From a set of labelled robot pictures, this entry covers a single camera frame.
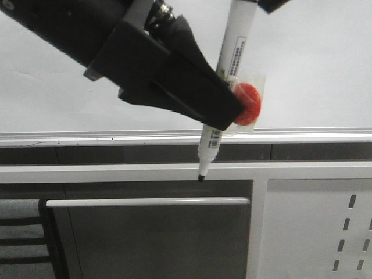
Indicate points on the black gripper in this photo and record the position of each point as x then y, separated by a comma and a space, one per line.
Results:
112, 39

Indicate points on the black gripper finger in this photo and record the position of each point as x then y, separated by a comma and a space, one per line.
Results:
173, 74
270, 6

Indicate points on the white whiteboard marker pen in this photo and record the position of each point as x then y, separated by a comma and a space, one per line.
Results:
240, 19

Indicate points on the red round magnet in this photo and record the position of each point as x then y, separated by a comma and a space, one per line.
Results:
249, 89

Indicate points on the white whiteboard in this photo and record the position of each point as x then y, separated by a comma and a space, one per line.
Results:
314, 55

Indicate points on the white perforated side panel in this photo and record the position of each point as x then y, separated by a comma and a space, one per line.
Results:
317, 229

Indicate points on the aluminium whiteboard tray rail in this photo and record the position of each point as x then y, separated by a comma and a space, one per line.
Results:
184, 137

